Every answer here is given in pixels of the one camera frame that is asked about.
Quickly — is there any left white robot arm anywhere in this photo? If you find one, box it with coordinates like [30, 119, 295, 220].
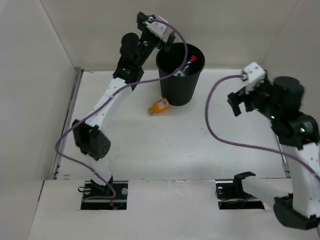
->
[71, 12, 175, 200]

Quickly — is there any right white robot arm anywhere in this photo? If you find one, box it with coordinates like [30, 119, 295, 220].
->
[227, 76, 320, 230]

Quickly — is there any small orange juice bottle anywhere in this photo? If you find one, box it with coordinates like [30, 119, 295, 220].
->
[148, 98, 171, 115]

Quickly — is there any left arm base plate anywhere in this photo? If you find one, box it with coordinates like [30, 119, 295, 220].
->
[78, 180, 129, 211]

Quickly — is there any right aluminium frame rail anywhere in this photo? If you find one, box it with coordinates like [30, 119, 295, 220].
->
[274, 135, 291, 179]

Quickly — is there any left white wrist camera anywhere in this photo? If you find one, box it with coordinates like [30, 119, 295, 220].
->
[144, 16, 168, 40]

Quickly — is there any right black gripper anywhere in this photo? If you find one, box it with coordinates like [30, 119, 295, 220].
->
[227, 78, 281, 122]

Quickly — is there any left aluminium frame rail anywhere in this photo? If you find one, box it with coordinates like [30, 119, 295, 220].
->
[49, 67, 84, 180]

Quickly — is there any black plastic waste bin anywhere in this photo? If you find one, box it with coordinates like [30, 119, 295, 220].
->
[156, 42, 205, 106]

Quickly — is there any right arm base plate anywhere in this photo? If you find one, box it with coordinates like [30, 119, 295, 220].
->
[215, 179, 265, 210]

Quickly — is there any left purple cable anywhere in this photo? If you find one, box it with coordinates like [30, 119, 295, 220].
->
[54, 16, 190, 205]

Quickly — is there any aluminium frame rail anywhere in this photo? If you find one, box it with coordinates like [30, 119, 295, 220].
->
[274, 135, 291, 179]
[49, 67, 84, 180]

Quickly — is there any red label clear bottle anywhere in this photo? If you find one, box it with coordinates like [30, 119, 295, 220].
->
[174, 55, 198, 77]

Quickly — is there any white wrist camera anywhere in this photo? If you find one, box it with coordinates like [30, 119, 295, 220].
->
[242, 61, 267, 94]
[144, 16, 168, 40]

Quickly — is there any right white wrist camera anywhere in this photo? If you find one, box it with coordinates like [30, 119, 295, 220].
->
[242, 61, 267, 94]

